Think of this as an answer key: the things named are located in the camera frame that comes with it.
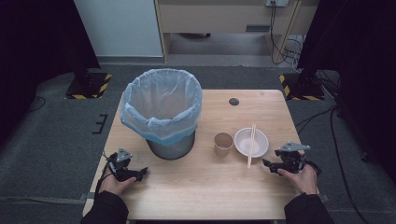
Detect person's left hand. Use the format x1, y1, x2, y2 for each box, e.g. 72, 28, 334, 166
98, 169, 138, 196

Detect wall power socket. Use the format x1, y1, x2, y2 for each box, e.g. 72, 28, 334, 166
265, 0, 290, 8

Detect pale blue trash bag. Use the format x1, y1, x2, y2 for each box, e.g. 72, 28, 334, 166
119, 68, 204, 147

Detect black stand base striped tape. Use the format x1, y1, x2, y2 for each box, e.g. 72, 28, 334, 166
278, 73, 326, 102
64, 72, 113, 101

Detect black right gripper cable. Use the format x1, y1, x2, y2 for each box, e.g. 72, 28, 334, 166
305, 159, 323, 175

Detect thin black floor cable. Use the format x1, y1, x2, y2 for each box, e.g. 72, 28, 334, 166
27, 96, 47, 114

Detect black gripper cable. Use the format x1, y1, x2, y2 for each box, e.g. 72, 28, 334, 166
305, 159, 323, 175
94, 151, 115, 196

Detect person's right hand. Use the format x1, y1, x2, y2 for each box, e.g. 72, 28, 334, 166
276, 150, 318, 196

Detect black mesh metal trash can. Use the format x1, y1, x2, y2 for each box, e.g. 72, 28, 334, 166
145, 130, 197, 161

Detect black hanging cables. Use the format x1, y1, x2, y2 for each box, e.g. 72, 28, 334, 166
269, 2, 304, 66

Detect light wooden desk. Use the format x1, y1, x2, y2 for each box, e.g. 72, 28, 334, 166
154, 0, 320, 63

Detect black curtain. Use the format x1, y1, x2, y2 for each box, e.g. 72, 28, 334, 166
0, 0, 101, 146
297, 0, 396, 185

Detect brown paper cup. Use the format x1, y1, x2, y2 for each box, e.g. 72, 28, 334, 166
214, 132, 234, 158

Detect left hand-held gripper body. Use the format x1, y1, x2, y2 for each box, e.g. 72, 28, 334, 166
106, 147, 140, 183

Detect wooden chopstick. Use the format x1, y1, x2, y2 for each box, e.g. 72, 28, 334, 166
247, 124, 255, 170
248, 123, 257, 168

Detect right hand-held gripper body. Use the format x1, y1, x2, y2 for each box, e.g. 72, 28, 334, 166
274, 141, 311, 175

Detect white disposable bowl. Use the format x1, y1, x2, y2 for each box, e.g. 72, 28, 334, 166
233, 127, 270, 159

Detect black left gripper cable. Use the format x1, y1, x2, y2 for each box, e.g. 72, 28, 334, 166
94, 151, 115, 196

